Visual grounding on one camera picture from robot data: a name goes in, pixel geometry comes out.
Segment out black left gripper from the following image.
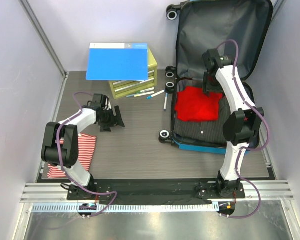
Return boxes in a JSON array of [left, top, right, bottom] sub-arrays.
[[98, 106, 124, 132]]

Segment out red white striped garment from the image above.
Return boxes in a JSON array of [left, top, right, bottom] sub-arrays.
[[47, 133, 98, 179]]

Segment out blue suitcase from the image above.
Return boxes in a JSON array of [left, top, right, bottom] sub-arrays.
[[159, 0, 273, 154]]

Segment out dark pinstriped shirt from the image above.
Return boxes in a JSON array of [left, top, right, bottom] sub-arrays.
[[173, 97, 231, 146]]

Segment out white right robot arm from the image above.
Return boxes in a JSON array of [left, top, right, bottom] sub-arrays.
[[203, 48, 264, 198]]

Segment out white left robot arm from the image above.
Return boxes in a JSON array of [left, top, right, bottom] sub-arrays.
[[41, 93, 125, 200]]

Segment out yellow-green drawer organizer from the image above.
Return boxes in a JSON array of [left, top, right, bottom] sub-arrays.
[[109, 48, 158, 100]]

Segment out marker pen blue cap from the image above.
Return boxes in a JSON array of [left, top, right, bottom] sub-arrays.
[[146, 90, 165, 100]]

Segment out marker pen red cap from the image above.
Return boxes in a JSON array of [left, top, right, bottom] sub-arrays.
[[163, 92, 169, 112]]

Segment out blue white flat box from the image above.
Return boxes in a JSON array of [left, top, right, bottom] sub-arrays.
[[86, 42, 148, 82]]

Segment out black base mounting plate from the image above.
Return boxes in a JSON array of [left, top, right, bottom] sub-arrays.
[[68, 178, 246, 200]]

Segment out aluminium corner post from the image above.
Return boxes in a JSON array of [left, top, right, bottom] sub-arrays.
[[19, 0, 67, 79]]

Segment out slotted cable duct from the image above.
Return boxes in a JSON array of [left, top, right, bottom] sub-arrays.
[[32, 202, 220, 214]]

